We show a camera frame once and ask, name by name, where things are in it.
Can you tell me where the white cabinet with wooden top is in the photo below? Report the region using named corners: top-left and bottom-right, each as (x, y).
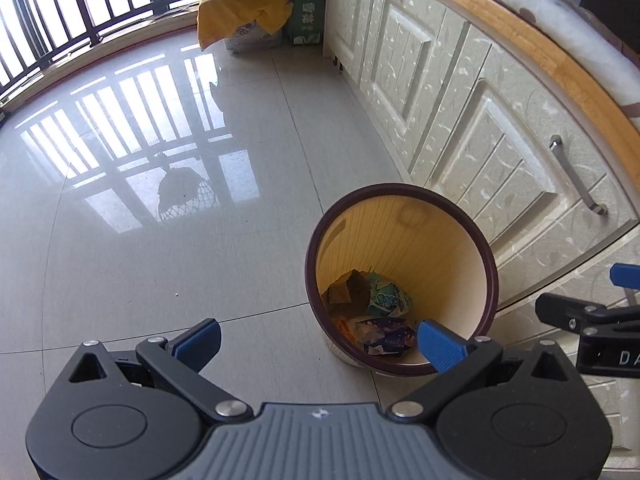
top-left (322, 0), bottom-right (640, 453)

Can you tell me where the green carton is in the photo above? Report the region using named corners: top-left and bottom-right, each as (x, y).
top-left (285, 0), bottom-right (330, 47)

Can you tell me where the blue purple snack packet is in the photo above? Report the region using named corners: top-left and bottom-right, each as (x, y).
top-left (355, 316), bottom-right (419, 357)

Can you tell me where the yellow cloth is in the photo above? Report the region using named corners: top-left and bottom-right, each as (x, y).
top-left (196, 0), bottom-right (295, 51)

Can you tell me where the silver cabinet handle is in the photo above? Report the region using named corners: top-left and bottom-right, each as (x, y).
top-left (549, 135), bottom-right (610, 216)

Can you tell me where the torn cardboard piece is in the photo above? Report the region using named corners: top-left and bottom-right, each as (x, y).
top-left (327, 270), bottom-right (374, 309)

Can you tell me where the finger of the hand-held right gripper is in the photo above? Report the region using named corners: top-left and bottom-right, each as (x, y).
top-left (534, 291), bottom-right (640, 337)
top-left (609, 263), bottom-right (640, 305)

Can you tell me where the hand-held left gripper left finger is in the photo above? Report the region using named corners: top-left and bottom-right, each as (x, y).
top-left (56, 318), bottom-right (254, 423)

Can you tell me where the yellow wastebasket with brown rim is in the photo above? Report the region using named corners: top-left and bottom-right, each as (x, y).
top-left (305, 183), bottom-right (500, 377)

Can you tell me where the white box under yellow cloth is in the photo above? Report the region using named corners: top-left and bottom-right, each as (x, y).
top-left (224, 22), bottom-right (284, 54)

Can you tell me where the black balcony railing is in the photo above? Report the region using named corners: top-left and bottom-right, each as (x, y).
top-left (0, 0), bottom-right (201, 111)

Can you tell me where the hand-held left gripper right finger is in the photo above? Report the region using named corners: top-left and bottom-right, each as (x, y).
top-left (389, 319), bottom-right (584, 421)

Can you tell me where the teal packet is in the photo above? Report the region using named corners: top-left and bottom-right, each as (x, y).
top-left (367, 272), bottom-right (415, 317)

